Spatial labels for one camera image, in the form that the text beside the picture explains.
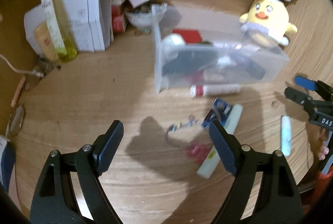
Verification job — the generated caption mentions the light blue small tube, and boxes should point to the light blue small tube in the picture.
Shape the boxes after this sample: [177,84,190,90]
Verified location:
[281,116,292,156]

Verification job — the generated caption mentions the pale green cylinder tube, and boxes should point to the pale green cylinder tube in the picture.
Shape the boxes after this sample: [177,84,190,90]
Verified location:
[197,104,243,179]

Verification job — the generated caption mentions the white squeeze tube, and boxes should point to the white squeeze tube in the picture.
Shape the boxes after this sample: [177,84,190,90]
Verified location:
[213,53,248,71]

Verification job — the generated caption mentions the blue card pack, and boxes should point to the blue card pack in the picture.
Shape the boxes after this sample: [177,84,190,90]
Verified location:
[201,98,233,129]

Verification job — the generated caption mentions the white tape roll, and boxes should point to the white tape roll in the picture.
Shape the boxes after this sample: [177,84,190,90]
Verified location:
[162,34,186,61]

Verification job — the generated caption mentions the dark green bottle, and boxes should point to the dark green bottle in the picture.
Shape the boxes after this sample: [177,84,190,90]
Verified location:
[162,44,219,76]

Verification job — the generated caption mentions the orange sleeve forearm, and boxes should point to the orange sleeve forearm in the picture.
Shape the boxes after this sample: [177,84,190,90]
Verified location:
[303,168,332,214]

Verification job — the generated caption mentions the person's hand on handle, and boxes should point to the person's hand on handle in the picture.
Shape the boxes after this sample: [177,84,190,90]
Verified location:
[317,128,329,161]

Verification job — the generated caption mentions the yellow chick bunny plush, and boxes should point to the yellow chick bunny plush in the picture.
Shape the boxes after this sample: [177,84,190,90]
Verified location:
[239,0,298,47]

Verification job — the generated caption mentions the eyeglasses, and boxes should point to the eyeglasses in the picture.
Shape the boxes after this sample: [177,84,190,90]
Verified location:
[5,105,25,137]

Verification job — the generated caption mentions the white red lip balm tube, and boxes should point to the white red lip balm tube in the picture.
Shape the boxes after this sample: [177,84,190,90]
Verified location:
[190,84,242,98]

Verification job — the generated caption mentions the clear plastic storage bin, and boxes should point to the clear plastic storage bin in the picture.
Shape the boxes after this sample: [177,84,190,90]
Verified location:
[151,5,289,93]

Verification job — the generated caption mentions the red booklet in bin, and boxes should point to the red booklet in bin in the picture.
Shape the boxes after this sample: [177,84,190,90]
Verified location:
[172,28,203,44]

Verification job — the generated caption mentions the beige cream tube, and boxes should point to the beige cream tube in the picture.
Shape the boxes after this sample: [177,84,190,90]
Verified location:
[33,22,59,62]

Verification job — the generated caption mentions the yellow green spray bottle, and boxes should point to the yellow green spray bottle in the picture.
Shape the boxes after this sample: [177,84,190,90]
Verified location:
[41,0,77,62]

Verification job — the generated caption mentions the white ceramic bowl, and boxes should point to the white ceramic bowl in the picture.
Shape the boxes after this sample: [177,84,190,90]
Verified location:
[125,6,152,34]

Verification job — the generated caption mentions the red box stack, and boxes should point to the red box stack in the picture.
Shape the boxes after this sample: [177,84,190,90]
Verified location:
[111,4,127,34]

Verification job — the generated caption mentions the white paper boxes stack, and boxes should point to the white paper boxes stack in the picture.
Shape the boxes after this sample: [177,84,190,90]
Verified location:
[24,0,112,54]

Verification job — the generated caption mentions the white charging cable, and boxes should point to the white charging cable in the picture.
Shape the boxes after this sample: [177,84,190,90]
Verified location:
[0,54,45,77]

